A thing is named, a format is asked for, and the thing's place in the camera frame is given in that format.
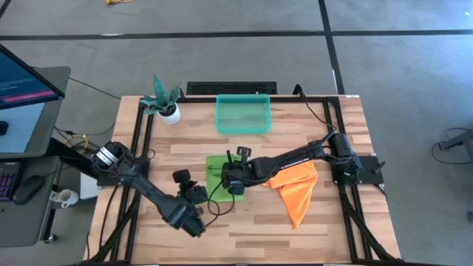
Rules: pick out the black aluminium table frame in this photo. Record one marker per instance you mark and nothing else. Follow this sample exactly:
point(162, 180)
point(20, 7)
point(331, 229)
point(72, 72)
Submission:
point(199, 99)

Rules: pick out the green microfibre towel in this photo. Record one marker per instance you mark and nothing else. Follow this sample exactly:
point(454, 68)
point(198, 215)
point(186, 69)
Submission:
point(216, 184)

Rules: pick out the grey computer cart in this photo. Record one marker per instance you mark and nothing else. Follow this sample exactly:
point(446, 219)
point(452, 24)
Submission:
point(22, 221)

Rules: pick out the black backlit keyboard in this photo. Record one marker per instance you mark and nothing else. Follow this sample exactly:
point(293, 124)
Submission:
point(8, 181)

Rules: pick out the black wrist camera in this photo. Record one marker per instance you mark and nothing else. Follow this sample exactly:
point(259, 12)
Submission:
point(182, 176)
point(236, 189)

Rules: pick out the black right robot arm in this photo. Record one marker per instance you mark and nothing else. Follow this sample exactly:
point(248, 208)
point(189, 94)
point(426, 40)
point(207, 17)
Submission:
point(295, 157)

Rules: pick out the black mouse with light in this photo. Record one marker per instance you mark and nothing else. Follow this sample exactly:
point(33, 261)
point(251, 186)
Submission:
point(29, 188)

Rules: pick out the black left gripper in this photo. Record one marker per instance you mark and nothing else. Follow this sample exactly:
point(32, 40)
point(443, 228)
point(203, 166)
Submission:
point(196, 194)

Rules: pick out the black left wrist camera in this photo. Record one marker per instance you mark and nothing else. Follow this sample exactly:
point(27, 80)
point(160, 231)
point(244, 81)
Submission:
point(182, 176)

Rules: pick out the orange microfibre towel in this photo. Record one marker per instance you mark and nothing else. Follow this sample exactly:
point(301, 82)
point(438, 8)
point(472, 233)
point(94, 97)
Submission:
point(295, 192)

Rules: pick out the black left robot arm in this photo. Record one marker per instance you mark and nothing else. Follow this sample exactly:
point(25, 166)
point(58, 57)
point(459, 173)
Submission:
point(155, 196)

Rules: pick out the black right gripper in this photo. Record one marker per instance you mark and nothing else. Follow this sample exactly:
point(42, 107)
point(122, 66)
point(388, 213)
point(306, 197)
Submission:
point(236, 173)

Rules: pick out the black computer mouse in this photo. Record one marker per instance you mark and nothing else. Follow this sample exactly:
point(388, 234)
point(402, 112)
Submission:
point(3, 128)

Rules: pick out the grey stand leg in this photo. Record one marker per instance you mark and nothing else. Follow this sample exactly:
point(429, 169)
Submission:
point(462, 139)

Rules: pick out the green snake plant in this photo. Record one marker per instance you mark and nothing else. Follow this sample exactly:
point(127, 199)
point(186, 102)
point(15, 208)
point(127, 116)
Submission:
point(159, 90)

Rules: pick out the white box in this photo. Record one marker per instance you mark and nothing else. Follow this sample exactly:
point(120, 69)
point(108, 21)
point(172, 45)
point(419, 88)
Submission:
point(88, 188)

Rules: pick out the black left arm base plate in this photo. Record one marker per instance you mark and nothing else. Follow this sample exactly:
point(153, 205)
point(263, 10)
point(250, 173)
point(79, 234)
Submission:
point(111, 179)

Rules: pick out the computer monitor with blue screen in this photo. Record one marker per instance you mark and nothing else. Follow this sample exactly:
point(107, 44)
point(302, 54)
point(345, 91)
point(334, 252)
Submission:
point(22, 81)

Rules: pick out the white plant pot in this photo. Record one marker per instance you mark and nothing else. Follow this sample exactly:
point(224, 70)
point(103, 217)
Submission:
point(171, 118)

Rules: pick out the teal translucent plastic bin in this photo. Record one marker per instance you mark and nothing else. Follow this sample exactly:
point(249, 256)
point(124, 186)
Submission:
point(244, 114)

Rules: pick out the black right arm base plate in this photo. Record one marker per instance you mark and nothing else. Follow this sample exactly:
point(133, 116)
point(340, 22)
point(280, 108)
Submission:
point(371, 171)

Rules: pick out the white mug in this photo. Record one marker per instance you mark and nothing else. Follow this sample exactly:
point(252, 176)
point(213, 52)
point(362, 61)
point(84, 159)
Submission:
point(68, 197)

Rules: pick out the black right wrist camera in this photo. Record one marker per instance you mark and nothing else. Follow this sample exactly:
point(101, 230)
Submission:
point(236, 189)

